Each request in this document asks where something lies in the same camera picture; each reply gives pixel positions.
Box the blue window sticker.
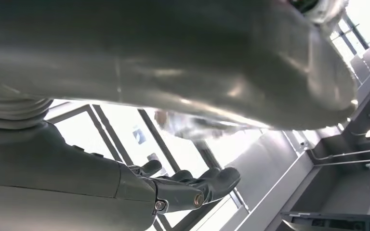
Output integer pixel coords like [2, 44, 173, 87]
[132, 127, 147, 145]

